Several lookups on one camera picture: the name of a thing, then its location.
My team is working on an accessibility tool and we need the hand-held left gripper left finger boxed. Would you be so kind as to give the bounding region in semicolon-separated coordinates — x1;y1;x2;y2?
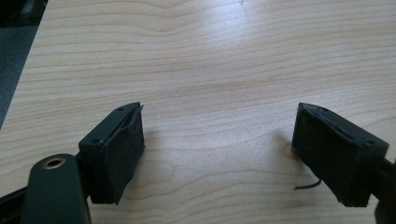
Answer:
78;101;147;205

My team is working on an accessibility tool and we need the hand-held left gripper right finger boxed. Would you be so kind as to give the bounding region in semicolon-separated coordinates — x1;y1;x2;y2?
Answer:
290;102;390;208

